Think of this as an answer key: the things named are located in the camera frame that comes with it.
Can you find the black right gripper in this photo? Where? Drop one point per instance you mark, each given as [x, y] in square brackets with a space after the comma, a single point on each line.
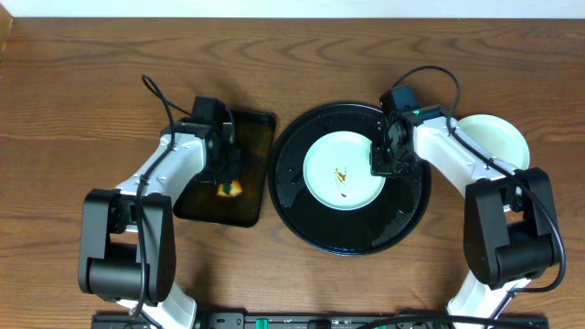
[381, 162]

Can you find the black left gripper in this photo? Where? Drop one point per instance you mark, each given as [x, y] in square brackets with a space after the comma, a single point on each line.
[229, 169]

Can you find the green and yellow sponge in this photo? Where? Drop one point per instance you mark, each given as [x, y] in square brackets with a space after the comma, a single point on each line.
[230, 189]

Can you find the mint plate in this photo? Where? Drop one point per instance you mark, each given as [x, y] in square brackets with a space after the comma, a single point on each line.
[499, 137]
[337, 171]

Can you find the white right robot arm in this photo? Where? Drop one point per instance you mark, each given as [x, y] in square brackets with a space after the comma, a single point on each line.
[510, 230]

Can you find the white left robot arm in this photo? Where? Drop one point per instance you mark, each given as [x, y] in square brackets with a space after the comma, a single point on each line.
[127, 240]

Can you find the black rectangular tray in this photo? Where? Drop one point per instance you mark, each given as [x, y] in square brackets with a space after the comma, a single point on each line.
[201, 200]

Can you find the black round tray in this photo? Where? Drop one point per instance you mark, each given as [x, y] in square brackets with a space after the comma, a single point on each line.
[383, 223]

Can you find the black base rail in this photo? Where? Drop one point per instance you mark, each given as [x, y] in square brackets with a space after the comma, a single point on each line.
[336, 321]

